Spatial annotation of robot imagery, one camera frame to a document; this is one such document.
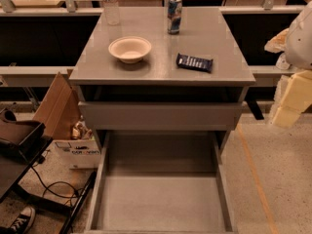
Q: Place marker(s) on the red bull can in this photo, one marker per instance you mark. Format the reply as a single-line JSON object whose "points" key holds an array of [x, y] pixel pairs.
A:
{"points": [[174, 16]]}

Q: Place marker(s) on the beige paper bowl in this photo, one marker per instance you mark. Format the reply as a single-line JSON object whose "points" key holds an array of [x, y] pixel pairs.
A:
{"points": [[130, 49]]}

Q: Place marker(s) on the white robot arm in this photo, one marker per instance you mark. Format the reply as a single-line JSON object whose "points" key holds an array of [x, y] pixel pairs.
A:
{"points": [[295, 42]]}

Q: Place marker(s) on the open grey middle drawer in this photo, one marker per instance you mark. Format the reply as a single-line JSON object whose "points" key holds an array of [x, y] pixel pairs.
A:
{"points": [[160, 183]]}

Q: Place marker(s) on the black canvas sneaker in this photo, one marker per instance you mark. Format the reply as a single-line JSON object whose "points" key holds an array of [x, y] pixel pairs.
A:
{"points": [[23, 222]]}

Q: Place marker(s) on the white printed cardboard box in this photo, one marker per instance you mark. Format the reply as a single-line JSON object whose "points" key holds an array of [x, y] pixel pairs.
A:
{"points": [[78, 154]]}

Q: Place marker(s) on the grey drawer cabinet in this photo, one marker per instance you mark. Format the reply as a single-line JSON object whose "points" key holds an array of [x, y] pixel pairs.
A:
{"points": [[154, 94]]}

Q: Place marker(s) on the dark blue snack bar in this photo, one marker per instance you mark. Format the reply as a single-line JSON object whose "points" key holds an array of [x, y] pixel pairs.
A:
{"points": [[193, 63]]}

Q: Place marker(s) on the black side table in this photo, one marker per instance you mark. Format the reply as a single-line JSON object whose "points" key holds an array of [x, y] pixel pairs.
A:
{"points": [[12, 171]]}

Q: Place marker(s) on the clear plastic water bottle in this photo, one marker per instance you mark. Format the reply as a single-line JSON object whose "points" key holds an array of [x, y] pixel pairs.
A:
{"points": [[111, 11]]}

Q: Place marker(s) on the brown cardboard box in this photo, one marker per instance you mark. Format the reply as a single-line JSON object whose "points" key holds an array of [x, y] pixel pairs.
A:
{"points": [[59, 110]]}

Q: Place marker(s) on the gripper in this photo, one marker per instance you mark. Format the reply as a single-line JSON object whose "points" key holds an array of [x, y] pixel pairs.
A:
{"points": [[300, 42]]}

